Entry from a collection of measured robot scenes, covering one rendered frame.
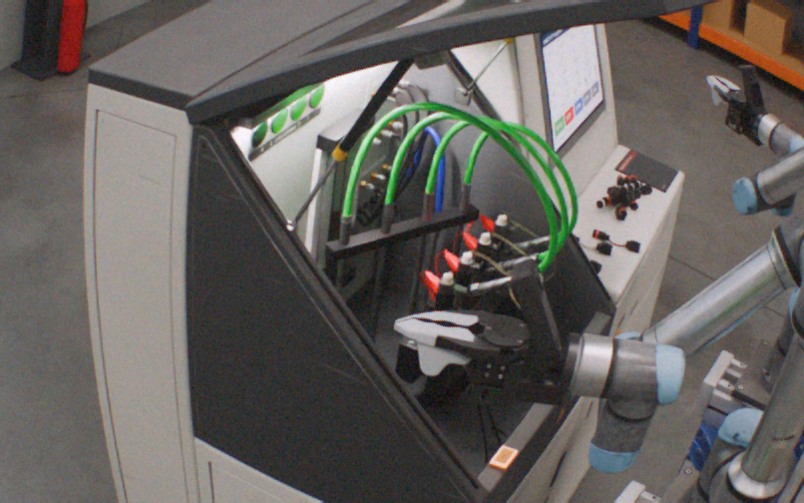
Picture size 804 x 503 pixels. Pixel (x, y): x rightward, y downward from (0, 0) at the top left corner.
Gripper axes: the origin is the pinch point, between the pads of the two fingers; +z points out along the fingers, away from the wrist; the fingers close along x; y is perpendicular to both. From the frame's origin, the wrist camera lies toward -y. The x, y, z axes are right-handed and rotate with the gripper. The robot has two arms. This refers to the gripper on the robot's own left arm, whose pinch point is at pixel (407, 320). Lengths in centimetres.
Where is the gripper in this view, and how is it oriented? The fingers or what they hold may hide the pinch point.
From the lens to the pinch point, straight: 132.9
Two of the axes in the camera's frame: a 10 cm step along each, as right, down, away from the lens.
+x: 1.4, -4.0, 9.1
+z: -9.8, -1.8, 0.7
